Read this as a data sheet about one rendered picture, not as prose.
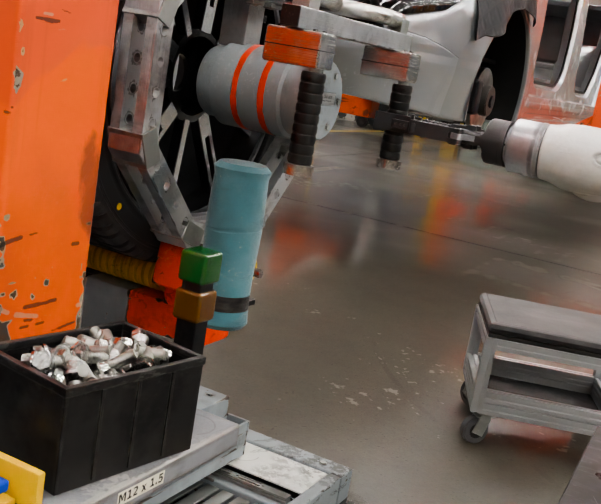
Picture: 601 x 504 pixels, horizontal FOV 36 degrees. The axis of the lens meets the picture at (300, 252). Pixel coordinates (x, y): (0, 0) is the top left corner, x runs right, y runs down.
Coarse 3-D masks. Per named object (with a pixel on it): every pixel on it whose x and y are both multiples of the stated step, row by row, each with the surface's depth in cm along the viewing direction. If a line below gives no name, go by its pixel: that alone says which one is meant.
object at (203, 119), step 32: (192, 0) 179; (224, 0) 175; (192, 32) 154; (192, 64) 163; (192, 96) 165; (160, 128) 153; (192, 128) 163; (224, 128) 181; (192, 160) 180; (192, 192) 172
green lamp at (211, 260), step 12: (192, 252) 113; (204, 252) 113; (216, 252) 114; (180, 264) 114; (192, 264) 113; (204, 264) 112; (216, 264) 114; (180, 276) 114; (192, 276) 113; (204, 276) 112; (216, 276) 115
